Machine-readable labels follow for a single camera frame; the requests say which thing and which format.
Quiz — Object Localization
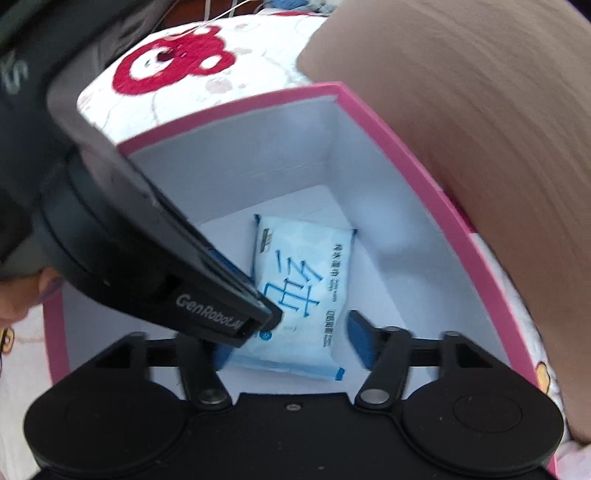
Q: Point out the pink cardboard box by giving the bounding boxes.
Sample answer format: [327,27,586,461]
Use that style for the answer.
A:
[44,82,568,480]

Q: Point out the brown pillow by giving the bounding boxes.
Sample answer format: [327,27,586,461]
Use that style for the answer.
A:
[298,0,591,444]

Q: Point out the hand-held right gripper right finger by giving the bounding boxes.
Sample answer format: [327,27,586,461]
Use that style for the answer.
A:
[346,309,512,413]

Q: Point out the light blue wet wipe packet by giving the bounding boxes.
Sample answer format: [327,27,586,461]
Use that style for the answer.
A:
[217,213,358,381]

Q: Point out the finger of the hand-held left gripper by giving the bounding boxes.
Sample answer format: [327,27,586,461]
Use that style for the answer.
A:
[159,276,274,348]
[139,185,283,331]

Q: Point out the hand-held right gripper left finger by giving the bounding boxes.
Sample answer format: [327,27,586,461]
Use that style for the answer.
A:
[95,332,234,412]

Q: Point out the person's left hand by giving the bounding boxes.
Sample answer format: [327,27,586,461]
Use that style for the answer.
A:
[0,271,64,326]

